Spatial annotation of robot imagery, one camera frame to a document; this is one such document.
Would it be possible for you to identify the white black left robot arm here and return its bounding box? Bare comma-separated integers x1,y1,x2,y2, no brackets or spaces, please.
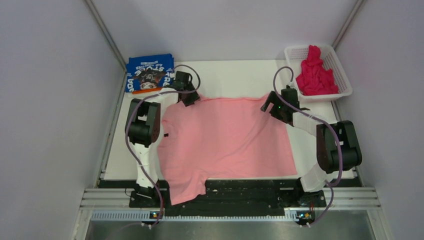
124,71,200,207

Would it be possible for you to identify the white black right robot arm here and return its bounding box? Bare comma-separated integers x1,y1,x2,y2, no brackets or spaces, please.
260,87,363,206

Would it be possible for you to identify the magenta t-shirt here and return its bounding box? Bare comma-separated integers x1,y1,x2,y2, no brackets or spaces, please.
296,45,339,96

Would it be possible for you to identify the light pink t-shirt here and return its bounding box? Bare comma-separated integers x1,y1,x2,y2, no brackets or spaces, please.
157,97,297,205

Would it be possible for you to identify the folded blue printed t-shirt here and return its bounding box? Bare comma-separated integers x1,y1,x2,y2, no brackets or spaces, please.
125,53,175,93

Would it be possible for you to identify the aluminium rail frame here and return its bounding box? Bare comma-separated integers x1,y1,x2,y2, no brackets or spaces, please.
71,187,394,240

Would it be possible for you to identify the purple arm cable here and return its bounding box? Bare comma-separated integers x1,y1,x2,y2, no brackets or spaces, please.
272,66,344,229
124,64,202,229

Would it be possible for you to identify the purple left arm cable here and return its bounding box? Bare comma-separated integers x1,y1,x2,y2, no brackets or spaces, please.
124,64,202,229

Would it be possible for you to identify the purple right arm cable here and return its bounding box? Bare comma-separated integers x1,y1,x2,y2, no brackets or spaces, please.
272,66,344,229

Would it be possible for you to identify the white plastic laundry basket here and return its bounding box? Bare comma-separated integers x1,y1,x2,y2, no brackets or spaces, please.
284,44,353,103

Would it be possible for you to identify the folded white orange t-shirt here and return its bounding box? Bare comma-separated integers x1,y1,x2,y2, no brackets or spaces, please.
125,87,162,98

